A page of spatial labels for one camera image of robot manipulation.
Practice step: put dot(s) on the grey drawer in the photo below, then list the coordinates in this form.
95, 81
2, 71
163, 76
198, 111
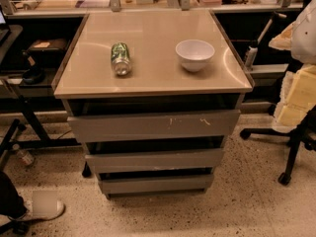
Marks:
153, 126
156, 185
154, 161

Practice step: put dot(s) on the grey bottom drawer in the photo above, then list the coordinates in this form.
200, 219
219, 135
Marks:
156, 185

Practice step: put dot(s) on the cream foam padding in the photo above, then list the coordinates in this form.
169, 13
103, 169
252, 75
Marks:
297, 96

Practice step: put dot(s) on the black office chair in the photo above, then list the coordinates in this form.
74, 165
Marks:
301, 134

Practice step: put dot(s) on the white sneaker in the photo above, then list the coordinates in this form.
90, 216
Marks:
40, 209

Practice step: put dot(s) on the white bowl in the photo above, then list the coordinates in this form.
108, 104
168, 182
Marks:
194, 54

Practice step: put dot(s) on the dark trouser leg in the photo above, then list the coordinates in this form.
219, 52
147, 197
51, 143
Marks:
11, 204

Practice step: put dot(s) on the plastic water bottle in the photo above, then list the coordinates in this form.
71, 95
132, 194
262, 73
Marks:
24, 155

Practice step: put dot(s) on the grey drawer cabinet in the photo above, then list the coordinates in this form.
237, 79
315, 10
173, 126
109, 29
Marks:
157, 83

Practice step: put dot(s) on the grey top drawer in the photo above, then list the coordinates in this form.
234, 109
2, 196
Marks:
153, 126

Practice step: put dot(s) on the green soda can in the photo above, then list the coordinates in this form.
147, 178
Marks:
120, 59

